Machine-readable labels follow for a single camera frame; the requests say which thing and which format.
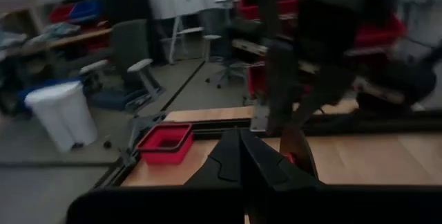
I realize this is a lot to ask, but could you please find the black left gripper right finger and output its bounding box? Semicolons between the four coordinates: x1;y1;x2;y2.
241;129;322;224

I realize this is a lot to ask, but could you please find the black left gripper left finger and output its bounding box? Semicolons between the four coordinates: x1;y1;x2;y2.
184;129;244;187

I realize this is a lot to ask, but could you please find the red plastic storage bin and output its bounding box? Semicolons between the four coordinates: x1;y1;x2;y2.
355;16;407;47
238;0;298;21
246;64;267;97

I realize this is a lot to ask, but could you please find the red collapsible bin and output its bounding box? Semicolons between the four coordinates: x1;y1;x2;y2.
136;122;195;166

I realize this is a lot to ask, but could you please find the black mesh office chair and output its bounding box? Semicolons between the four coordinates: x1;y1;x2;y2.
198;6;249;90

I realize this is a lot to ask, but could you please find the small white easel stand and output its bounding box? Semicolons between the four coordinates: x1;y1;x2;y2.
167;0;208;66

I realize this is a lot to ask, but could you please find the office chair with white armrests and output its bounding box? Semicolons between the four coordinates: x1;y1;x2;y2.
78;18;166;114

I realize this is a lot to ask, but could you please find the white trash bin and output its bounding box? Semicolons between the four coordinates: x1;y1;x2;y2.
23;80;99;154

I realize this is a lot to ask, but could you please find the black partition panel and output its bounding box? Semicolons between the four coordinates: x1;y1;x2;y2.
103;0;153;62

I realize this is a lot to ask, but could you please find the wooden workbench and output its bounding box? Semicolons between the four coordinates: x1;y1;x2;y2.
0;26;115;80

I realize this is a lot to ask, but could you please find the blue shelf bin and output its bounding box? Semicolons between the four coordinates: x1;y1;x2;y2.
67;0;104;23

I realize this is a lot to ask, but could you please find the red shelf bin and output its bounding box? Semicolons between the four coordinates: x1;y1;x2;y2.
48;4;75;24

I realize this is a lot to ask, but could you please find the metal wire shelf rack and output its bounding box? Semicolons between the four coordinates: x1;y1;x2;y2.
234;0;442;107

